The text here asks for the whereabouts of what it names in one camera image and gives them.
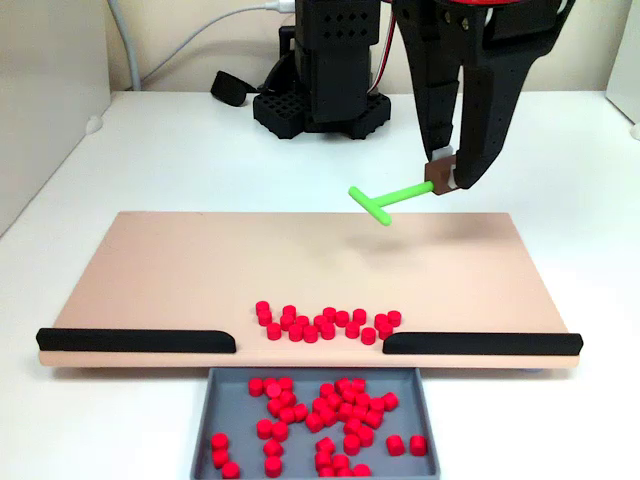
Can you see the red cylindrical granule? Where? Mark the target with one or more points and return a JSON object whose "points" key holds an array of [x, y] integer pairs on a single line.
{"points": [[376, 405], [329, 314], [365, 436], [274, 391], [273, 447], [273, 466], [295, 332], [230, 470], [275, 406], [273, 331], [325, 445], [358, 385], [334, 401], [323, 459], [220, 457], [351, 443], [280, 431], [287, 398], [262, 307], [360, 412], [265, 317], [286, 321], [289, 311], [343, 385], [361, 470], [219, 441], [327, 330], [310, 333], [302, 321], [418, 445], [344, 472], [320, 321], [395, 445], [320, 405], [255, 386], [368, 335], [264, 428], [352, 426], [326, 471], [346, 411], [285, 384], [327, 415], [340, 461], [341, 318], [362, 401], [300, 412], [359, 316], [270, 385], [394, 316], [352, 329], [327, 390], [385, 330], [373, 419], [314, 422], [390, 401], [348, 396], [286, 415], [381, 321]]}

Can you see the green T-shaped pusher tool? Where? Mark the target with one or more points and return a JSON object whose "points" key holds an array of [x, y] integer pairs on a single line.
{"points": [[400, 196]]}

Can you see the grey tray container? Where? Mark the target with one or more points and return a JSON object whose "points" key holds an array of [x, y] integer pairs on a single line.
{"points": [[235, 400]]}

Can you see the beige board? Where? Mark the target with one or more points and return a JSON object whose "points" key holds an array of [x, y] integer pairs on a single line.
{"points": [[175, 275]]}

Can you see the black board edge rail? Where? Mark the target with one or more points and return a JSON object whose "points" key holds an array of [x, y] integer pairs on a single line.
{"points": [[135, 340], [480, 344]]}

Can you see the white panel foot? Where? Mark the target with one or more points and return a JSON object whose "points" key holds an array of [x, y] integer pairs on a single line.
{"points": [[94, 125], [636, 131]]}

